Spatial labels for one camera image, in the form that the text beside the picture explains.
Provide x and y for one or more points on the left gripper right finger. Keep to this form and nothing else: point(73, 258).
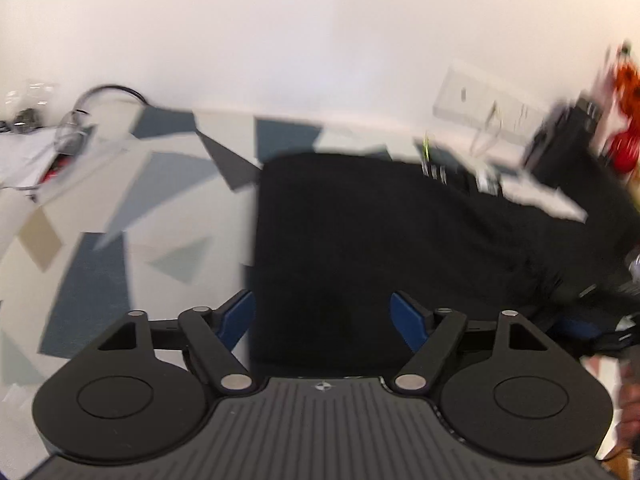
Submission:
point(432, 337)

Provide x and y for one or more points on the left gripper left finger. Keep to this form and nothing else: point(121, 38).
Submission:
point(212, 334)

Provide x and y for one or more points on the black hooded sweatshirt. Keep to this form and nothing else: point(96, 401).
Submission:
point(337, 235)

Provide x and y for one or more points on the person's right hand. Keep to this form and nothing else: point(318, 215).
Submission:
point(629, 404)

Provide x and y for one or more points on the geometric pattern tablecloth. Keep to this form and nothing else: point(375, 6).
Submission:
point(156, 214)

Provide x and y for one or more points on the black water bottle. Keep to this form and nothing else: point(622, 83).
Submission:
point(561, 139)

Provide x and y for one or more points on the red flower vase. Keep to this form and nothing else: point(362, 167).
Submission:
point(623, 152)

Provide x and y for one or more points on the white wall socket panel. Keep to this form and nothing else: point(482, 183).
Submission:
point(472, 98)

